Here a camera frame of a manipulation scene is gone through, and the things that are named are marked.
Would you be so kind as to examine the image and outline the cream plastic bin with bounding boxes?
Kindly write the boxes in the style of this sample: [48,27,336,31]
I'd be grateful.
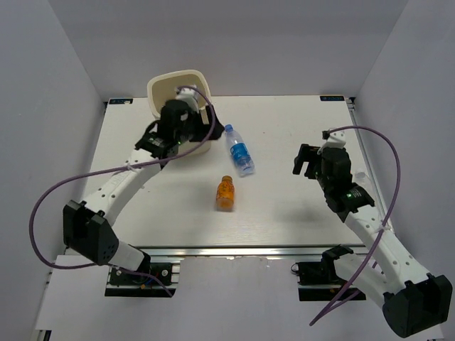
[147,70,212,158]

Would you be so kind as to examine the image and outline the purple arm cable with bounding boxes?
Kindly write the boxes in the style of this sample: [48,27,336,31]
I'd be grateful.
[28,85,218,298]
[309,126,402,327]

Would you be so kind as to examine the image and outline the blue sticker corner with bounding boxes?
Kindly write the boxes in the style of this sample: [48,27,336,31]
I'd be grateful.
[108,98,133,105]
[319,95,345,102]

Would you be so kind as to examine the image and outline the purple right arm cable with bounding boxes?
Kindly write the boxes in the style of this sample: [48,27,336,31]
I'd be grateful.
[309,126,402,327]

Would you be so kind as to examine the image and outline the blue sticker left corner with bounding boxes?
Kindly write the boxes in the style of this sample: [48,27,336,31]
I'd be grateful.
[108,98,133,105]

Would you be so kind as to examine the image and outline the blue label water bottle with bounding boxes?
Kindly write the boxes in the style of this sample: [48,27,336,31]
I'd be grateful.
[225,124,255,177]

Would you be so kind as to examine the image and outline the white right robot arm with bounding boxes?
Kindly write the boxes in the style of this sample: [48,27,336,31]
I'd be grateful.
[292,144,453,338]

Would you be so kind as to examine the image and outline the orange juice bottle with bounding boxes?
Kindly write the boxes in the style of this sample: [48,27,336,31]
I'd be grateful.
[215,175,235,212]

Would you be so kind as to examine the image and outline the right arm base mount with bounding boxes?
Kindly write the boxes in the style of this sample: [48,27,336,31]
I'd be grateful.
[289,244,346,303]

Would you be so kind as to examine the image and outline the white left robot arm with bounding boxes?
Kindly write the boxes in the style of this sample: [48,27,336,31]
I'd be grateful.
[63,95,224,283]

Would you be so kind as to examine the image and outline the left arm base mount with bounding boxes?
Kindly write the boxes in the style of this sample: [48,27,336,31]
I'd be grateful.
[105,261,180,298]

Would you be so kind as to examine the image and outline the aluminium table frame rail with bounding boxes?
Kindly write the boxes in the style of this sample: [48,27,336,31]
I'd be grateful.
[141,245,335,260]

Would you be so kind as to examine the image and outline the blue sticker right corner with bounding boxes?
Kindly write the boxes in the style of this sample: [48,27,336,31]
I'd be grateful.
[319,95,345,102]

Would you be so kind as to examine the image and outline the clear white-cap bottle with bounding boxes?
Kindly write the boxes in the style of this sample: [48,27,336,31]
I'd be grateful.
[354,169,371,188]

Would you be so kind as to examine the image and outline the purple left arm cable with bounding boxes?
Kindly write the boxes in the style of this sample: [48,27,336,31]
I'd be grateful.
[28,85,218,298]

